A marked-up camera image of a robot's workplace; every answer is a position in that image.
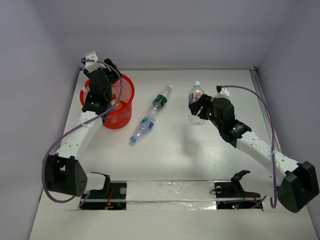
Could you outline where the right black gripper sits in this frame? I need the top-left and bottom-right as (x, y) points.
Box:
(189, 93), (223, 130)

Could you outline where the orange juice bottle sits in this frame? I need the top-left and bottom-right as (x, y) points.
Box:
(110, 99), (126, 113)

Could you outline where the orange blue label bottle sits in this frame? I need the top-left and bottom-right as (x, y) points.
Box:
(188, 81), (205, 126)

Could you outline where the green label clear bottle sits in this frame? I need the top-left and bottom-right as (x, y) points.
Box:
(150, 85), (173, 117)

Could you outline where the light blue label bottle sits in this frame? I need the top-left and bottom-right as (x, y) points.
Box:
(129, 114), (156, 145)

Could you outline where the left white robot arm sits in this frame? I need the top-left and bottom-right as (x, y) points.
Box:
(41, 58), (122, 204)

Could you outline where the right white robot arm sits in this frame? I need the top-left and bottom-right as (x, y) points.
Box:
(188, 94), (320, 213)

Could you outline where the red mesh plastic bin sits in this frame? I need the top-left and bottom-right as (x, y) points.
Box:
(79, 72), (136, 130)

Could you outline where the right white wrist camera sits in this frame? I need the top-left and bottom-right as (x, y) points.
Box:
(215, 85), (230, 99)

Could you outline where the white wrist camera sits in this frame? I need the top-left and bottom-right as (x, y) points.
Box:
(81, 50), (106, 73)
(215, 85), (230, 99)

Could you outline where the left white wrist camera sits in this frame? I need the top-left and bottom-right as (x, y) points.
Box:
(81, 50), (106, 73)

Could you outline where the silver taped front rail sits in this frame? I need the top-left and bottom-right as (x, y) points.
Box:
(79, 180), (263, 211)

